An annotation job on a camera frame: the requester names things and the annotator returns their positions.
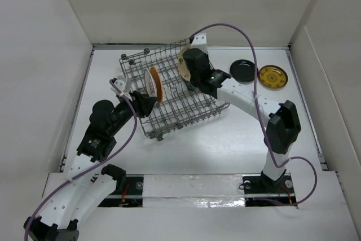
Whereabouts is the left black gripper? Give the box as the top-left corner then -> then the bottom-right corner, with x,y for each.
108,90 -> 156,136

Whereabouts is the white plate with red characters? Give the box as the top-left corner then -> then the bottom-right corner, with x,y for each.
144,69 -> 157,97

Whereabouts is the cream plate with black print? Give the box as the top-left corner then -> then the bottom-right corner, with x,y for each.
177,45 -> 191,82

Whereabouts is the orange woven round plate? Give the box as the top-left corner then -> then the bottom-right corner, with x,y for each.
149,66 -> 164,104

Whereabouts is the yellow and brown patterned plate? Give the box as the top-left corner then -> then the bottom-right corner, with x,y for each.
258,65 -> 288,90

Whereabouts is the blue floral teal plate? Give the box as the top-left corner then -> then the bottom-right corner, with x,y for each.
184,81 -> 195,91

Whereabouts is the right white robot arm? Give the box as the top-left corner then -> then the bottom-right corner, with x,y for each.
179,48 -> 301,192

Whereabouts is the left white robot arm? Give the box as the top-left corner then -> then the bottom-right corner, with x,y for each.
24,91 -> 162,240

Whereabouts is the black round plate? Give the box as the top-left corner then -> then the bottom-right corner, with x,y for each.
230,59 -> 259,84

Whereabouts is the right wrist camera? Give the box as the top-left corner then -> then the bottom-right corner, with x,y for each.
190,33 -> 208,55

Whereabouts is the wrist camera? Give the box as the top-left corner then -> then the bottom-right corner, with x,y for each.
190,33 -> 208,55
109,76 -> 131,97

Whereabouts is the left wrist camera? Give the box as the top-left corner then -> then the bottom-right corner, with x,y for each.
109,76 -> 131,97

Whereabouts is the grey wire dish rack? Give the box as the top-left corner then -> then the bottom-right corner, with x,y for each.
119,39 -> 230,141

